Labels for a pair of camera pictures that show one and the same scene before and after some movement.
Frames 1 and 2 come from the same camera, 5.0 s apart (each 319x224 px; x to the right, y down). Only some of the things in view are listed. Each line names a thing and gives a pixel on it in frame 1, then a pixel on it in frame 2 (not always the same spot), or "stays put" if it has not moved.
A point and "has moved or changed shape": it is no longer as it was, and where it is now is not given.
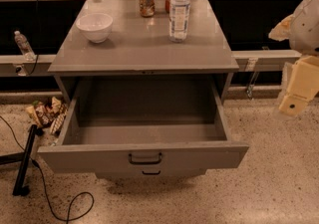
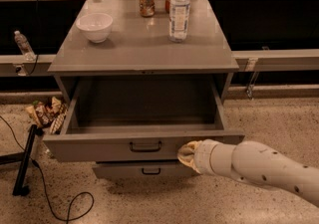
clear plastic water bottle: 179,12 stays put
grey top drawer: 144,123 has moved or changed shape
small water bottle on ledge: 24,46 stays put
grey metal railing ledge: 241,59 stays put
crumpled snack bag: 48,113 stays put
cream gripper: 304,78 -> 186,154
